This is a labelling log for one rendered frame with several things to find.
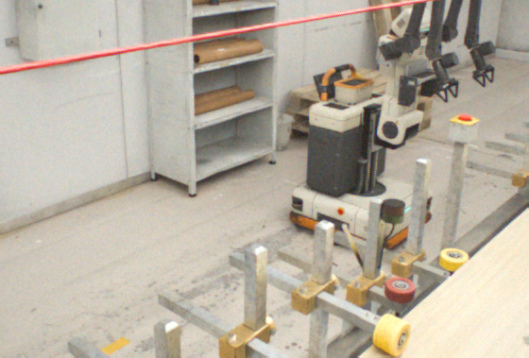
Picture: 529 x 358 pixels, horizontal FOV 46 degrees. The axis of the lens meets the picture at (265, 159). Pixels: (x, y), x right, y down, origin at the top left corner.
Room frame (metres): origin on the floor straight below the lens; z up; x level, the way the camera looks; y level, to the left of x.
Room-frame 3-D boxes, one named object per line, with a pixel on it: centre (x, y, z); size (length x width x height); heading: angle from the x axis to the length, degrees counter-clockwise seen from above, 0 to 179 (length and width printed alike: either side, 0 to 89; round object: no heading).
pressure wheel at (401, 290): (1.45, -0.37, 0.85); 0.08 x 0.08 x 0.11
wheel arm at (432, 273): (1.75, -0.41, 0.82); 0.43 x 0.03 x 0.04; 50
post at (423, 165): (1.75, -0.47, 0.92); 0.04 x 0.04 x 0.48; 50
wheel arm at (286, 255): (1.58, -0.22, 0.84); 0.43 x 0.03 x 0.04; 50
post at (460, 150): (1.95, -0.64, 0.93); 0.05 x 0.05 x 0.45; 50
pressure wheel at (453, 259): (1.62, -0.56, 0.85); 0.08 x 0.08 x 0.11
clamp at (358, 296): (1.54, -0.30, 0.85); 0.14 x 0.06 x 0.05; 140
